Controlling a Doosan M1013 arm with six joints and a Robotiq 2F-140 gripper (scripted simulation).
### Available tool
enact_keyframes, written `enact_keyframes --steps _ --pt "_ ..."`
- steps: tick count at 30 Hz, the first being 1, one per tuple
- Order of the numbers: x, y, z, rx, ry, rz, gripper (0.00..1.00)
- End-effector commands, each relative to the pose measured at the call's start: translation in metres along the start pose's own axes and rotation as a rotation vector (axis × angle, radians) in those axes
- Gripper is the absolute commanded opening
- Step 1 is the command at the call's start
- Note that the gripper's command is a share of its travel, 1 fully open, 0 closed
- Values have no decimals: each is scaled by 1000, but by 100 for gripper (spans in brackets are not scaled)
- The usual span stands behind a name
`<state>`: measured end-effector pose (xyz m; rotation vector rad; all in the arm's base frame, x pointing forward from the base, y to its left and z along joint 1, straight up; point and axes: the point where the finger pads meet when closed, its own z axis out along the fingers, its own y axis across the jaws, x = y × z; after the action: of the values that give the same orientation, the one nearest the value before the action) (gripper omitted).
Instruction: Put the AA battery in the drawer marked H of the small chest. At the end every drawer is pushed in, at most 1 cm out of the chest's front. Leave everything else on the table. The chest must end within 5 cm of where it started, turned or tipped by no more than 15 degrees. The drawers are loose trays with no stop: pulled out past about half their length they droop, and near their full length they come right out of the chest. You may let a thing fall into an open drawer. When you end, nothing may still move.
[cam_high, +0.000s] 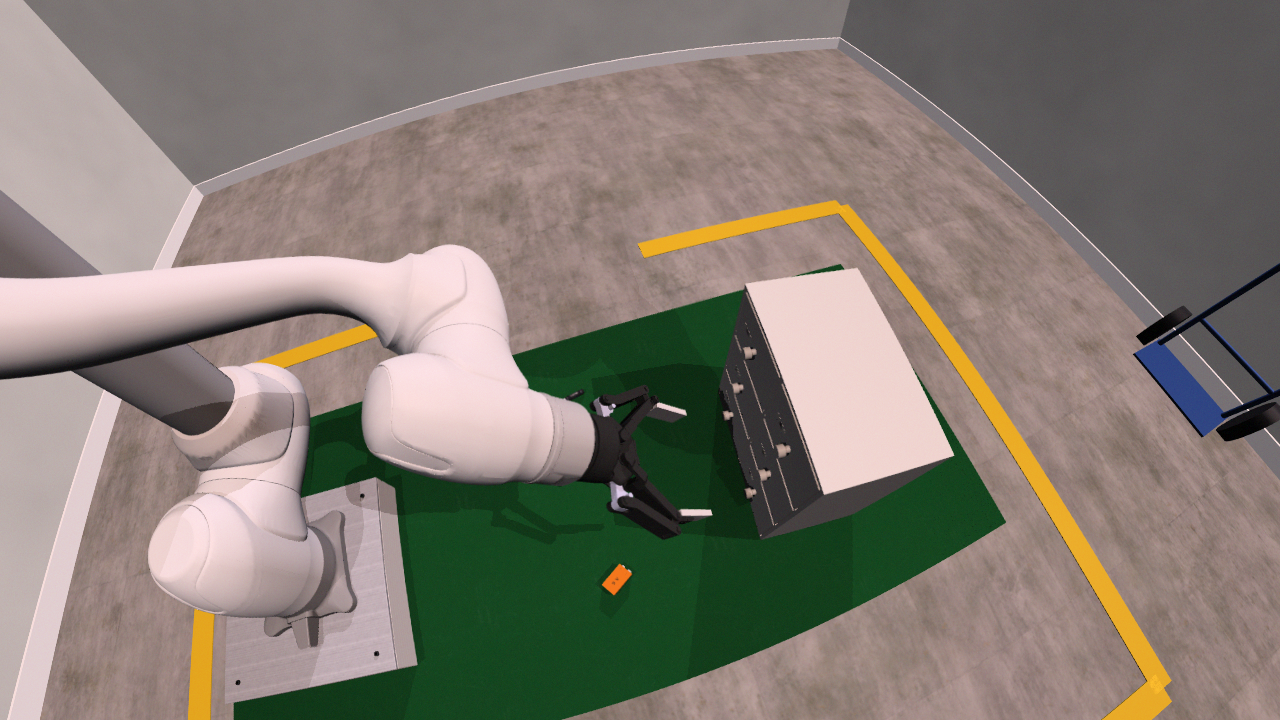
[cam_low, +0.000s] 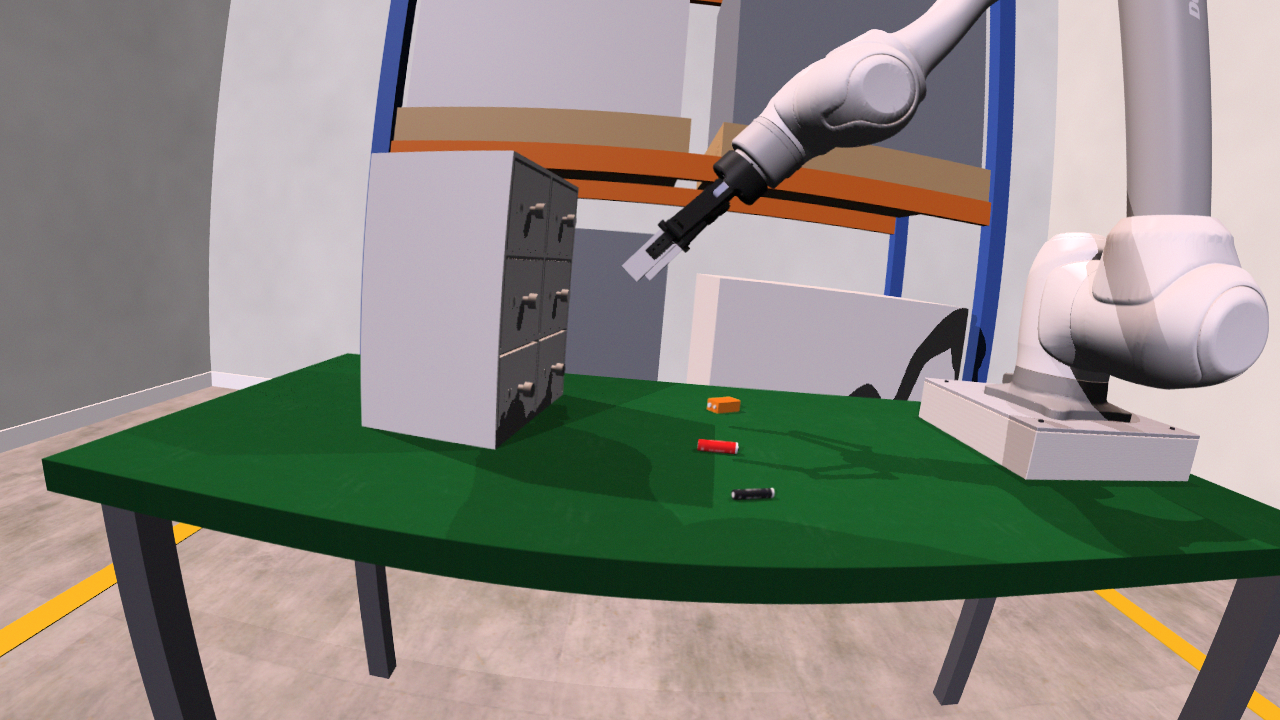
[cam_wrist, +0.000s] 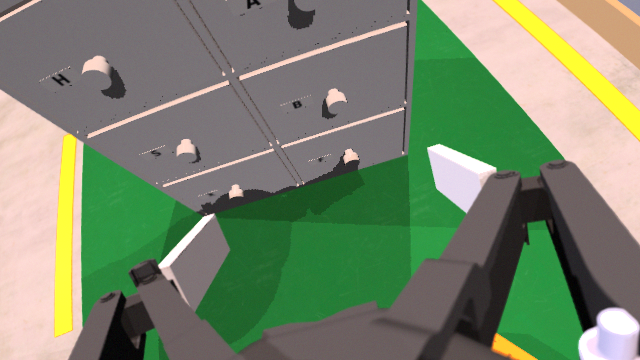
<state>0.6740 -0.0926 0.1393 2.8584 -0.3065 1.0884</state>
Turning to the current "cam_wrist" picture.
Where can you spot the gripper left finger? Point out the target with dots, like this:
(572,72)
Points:
(168,306)

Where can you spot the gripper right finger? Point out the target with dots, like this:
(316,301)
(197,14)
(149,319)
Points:
(466,289)

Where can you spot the small grey chest of drawers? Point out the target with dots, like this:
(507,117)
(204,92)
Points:
(234,77)

